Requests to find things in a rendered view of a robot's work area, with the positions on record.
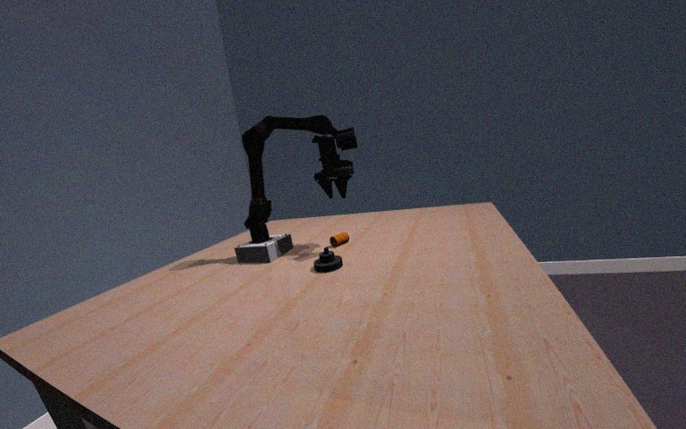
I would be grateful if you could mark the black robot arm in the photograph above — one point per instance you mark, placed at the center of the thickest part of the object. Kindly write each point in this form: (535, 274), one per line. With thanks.
(253, 141)

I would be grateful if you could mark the orange cylindrical knob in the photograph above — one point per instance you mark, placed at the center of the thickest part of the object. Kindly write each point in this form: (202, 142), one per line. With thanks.
(339, 239)

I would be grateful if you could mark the dark grey round pedestal with shaft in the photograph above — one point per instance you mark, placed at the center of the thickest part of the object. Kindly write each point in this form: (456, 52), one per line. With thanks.
(327, 262)

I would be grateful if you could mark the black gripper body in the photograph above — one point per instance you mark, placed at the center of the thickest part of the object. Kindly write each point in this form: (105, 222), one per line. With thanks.
(330, 165)

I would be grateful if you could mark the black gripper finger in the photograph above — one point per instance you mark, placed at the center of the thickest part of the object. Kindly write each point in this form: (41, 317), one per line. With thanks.
(326, 185)
(341, 184)

